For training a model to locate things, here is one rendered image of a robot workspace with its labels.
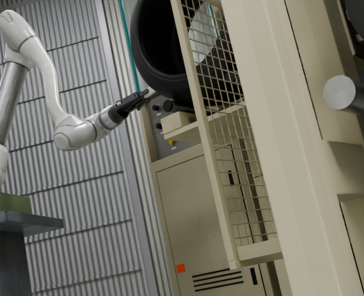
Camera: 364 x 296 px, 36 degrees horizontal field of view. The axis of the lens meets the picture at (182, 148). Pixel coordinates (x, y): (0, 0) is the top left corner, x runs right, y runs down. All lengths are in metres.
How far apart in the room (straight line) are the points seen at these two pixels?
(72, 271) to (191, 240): 2.67
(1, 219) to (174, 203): 1.02
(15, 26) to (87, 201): 2.96
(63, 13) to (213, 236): 3.68
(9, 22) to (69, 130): 0.59
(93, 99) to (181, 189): 2.80
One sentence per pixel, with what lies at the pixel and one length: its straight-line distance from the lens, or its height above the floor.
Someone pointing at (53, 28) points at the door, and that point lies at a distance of 5.80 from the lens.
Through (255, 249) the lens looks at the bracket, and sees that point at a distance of 1.20.
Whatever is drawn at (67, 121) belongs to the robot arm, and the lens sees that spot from 2.23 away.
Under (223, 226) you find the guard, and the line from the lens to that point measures 1.22.
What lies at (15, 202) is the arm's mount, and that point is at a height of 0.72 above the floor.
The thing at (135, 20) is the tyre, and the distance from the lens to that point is 2.14.
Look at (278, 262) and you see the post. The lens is 2.16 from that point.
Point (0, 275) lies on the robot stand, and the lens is 2.18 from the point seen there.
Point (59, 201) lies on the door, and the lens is 5.33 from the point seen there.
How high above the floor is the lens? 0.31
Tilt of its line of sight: 13 degrees up
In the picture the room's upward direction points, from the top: 12 degrees counter-clockwise
